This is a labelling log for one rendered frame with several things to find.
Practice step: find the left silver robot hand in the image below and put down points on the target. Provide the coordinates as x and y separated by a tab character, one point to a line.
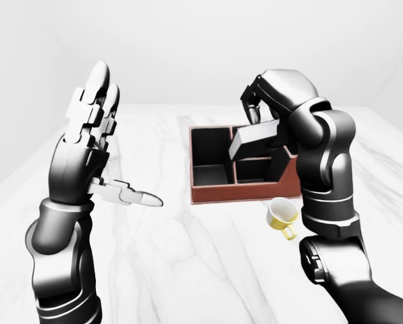
72	168

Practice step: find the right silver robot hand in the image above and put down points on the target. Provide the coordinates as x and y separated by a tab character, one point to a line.
289	89

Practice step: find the grey book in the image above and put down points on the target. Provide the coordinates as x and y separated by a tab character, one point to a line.
251	136

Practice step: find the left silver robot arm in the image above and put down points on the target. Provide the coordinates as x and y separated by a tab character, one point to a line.
64	263

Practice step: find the red-brown desk caddy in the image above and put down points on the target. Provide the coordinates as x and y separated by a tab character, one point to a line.
218	192

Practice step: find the yellow and white mug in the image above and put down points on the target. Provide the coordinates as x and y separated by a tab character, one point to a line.
282	216

